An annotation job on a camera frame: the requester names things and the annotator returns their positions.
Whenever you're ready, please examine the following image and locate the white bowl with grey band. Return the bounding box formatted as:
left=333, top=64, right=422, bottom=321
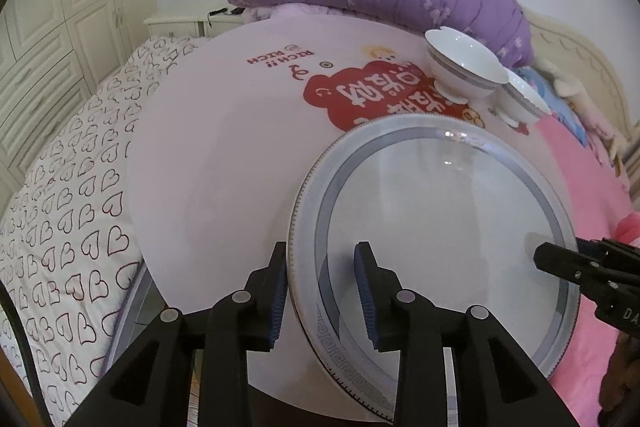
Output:
left=424, top=28, right=509, bottom=104
left=492, top=67, right=552, bottom=128

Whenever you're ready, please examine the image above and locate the cream panelled wardrobe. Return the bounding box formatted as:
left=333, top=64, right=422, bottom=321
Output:
left=0, top=0, right=162, bottom=180

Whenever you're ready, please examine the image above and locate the blue printed pillow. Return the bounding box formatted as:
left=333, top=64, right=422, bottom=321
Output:
left=515, top=66, right=593, bottom=144

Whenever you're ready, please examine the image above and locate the cream nightstand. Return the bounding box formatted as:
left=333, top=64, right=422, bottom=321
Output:
left=145, top=0, right=251, bottom=40

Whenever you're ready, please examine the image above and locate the pink bedsheet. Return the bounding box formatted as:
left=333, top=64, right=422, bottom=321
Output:
left=520, top=114, right=640, bottom=427

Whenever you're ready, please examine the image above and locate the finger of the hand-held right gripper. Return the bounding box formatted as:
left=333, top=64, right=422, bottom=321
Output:
left=534, top=243, right=608, bottom=295
left=575, top=237, right=640, bottom=280

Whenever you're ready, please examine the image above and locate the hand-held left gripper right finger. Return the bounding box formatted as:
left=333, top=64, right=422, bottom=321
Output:
left=353, top=242, right=583, bottom=427

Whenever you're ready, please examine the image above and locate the thin black cable on nightstand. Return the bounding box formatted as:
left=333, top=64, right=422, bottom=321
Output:
left=207, top=7, right=246, bottom=26

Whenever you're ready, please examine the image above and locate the cream and pink plush toy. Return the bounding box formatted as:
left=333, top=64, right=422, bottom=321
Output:
left=537, top=56, right=627, bottom=150

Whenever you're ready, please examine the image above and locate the round pink printed table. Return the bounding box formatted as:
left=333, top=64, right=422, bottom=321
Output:
left=125, top=15, right=551, bottom=427

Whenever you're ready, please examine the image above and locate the white plate with grey rim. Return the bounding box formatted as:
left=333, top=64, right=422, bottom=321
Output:
left=287, top=116, right=582, bottom=424

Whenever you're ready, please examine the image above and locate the cream carved headboard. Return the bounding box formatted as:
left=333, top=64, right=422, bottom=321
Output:
left=502, top=0, right=640, bottom=145

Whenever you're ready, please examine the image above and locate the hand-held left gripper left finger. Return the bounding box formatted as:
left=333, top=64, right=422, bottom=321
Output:
left=65, top=241, right=291, bottom=427

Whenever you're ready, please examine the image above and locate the white heart-print bedsheet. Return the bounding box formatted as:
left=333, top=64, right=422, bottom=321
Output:
left=0, top=36, right=202, bottom=427

